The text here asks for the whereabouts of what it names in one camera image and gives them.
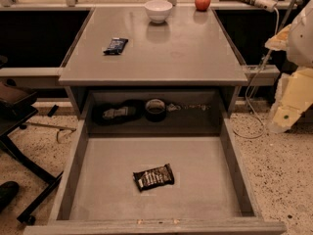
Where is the black shoe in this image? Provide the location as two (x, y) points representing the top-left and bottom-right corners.
(0, 181), (20, 212)

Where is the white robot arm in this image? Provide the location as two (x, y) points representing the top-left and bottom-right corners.
(265, 0), (313, 133)

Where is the white ceramic bowl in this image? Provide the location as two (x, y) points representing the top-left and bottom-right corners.
(144, 0), (173, 24)

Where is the white cable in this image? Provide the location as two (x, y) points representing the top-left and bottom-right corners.
(232, 7), (282, 140)

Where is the chocolate rxbar dark wrapper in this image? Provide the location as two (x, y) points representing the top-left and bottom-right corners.
(133, 164), (175, 192)

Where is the grey open drawer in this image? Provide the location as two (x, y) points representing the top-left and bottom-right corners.
(23, 89), (286, 235)

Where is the grey counter cabinet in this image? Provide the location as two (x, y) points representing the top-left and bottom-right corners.
(58, 5), (249, 119)

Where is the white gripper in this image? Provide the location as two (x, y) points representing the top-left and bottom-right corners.
(265, 24), (313, 133)

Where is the black office chair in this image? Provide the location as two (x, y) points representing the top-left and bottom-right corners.
(0, 54), (65, 226)

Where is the red apple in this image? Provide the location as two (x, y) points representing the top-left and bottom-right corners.
(195, 0), (211, 11)

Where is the dark cloth bundle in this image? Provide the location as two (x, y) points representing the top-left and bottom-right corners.
(91, 100), (145, 126)

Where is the blue snack bar wrapper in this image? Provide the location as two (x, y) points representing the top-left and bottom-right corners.
(104, 37), (128, 55)

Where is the tape roll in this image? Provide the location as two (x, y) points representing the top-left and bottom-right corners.
(145, 99), (166, 122)

